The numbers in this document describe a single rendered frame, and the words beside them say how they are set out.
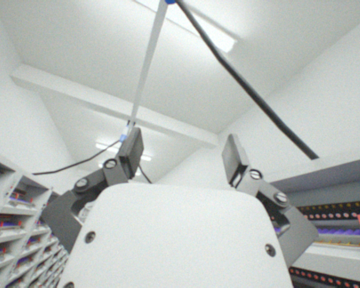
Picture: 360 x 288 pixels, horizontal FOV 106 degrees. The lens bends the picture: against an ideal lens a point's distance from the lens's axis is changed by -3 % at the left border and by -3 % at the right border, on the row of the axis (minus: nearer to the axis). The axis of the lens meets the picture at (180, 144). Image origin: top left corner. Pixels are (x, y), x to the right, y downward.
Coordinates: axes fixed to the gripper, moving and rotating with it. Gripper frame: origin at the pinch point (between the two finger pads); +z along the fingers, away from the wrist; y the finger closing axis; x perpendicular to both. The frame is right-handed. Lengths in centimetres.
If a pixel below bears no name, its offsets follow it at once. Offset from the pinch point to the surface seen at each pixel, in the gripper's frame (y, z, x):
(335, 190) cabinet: 58, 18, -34
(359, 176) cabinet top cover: 57, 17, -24
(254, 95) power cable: 22.7, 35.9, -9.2
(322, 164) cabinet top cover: 42, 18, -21
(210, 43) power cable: 8, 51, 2
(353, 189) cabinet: 60, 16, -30
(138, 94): -46, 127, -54
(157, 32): -21, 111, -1
